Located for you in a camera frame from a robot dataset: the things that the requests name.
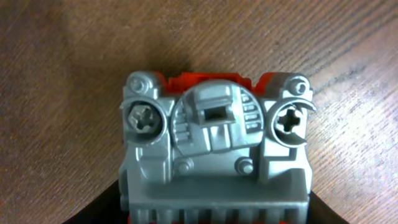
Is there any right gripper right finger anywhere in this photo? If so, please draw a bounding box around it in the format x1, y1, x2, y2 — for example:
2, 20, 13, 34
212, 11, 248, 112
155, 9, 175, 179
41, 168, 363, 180
307, 191, 349, 224

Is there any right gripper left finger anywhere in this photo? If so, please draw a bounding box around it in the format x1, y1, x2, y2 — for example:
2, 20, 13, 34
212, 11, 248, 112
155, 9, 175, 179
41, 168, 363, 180
63, 181, 129, 224

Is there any red truck with grey top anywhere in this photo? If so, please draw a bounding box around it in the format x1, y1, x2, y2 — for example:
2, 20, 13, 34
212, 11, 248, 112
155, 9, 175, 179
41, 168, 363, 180
119, 71, 316, 223

